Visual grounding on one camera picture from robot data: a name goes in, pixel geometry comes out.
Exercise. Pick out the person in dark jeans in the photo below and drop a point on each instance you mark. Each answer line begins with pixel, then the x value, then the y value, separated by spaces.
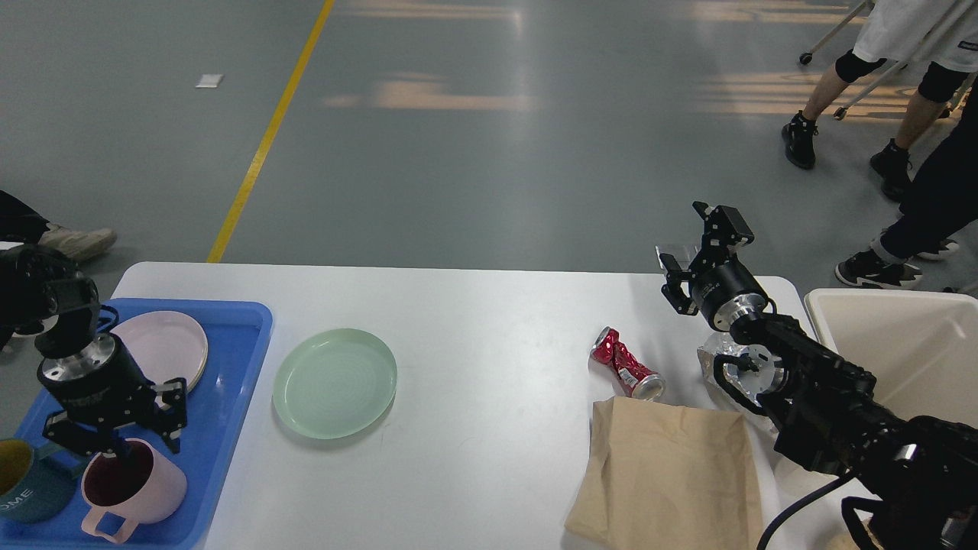
pixel 940 201

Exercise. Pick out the green plate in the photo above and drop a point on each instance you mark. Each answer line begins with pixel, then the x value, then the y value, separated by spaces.
pixel 335 384

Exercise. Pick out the pink plate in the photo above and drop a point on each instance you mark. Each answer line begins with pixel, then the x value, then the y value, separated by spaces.
pixel 166 345

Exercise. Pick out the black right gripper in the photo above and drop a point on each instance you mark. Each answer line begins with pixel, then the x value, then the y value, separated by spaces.
pixel 719 285

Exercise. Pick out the dark teal mug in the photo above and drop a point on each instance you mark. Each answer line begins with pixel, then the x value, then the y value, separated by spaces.
pixel 37 482

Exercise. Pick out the brown paper bag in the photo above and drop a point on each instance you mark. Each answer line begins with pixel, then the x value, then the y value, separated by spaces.
pixel 667 477

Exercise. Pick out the pink mug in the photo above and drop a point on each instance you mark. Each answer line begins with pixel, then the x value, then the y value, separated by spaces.
pixel 125 491

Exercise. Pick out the person in white shirt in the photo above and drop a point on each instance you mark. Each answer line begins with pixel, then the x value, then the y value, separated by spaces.
pixel 891 163

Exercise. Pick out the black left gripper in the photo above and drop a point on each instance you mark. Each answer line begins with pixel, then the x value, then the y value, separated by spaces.
pixel 102 388

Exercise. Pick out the person at left edge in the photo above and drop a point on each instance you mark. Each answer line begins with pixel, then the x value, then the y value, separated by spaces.
pixel 21 224

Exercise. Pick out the blue plastic tray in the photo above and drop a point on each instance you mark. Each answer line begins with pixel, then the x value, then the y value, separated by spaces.
pixel 238 335

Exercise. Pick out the crushed red soda can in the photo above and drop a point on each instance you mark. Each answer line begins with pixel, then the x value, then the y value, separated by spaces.
pixel 636 379

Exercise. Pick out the crumpled clear plastic wrapper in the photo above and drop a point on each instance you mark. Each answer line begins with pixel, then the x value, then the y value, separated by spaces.
pixel 736 375

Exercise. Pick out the beige plastic bin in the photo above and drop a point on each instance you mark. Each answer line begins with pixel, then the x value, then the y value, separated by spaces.
pixel 921 346

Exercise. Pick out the white chair frame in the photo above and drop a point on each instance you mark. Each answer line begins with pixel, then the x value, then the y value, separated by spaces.
pixel 942 33

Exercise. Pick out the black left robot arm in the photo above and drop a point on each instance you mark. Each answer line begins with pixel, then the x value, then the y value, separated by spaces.
pixel 44 294

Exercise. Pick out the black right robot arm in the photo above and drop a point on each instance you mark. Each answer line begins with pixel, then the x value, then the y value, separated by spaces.
pixel 921 473

